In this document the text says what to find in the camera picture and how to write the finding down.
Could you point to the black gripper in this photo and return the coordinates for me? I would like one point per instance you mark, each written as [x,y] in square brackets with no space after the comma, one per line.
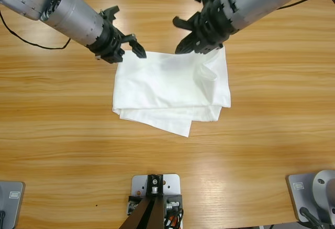
[214,27]
[107,44]

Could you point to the white Unitree t-shirt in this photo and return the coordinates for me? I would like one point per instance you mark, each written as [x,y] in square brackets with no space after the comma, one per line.
[162,87]

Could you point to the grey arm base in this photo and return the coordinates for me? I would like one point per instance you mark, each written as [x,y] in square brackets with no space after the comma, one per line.
[295,200]
[15,205]

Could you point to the white mount plate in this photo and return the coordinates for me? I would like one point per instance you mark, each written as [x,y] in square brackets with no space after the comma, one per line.
[172,184]

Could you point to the black corner bracket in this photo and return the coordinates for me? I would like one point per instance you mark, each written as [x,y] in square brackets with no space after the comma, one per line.
[174,202]
[132,205]

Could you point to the dark camera post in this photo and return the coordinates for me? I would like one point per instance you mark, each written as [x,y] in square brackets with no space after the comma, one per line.
[157,213]

